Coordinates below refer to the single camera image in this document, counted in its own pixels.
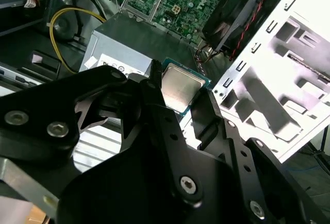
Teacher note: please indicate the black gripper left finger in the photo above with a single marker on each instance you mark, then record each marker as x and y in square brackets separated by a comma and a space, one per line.
[38, 105]

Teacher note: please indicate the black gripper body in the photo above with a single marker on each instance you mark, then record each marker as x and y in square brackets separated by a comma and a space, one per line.
[129, 195]

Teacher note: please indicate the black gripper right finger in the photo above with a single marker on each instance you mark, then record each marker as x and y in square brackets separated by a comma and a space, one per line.
[232, 157]

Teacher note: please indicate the silver CPU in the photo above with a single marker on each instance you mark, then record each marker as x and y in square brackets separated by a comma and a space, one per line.
[180, 87]

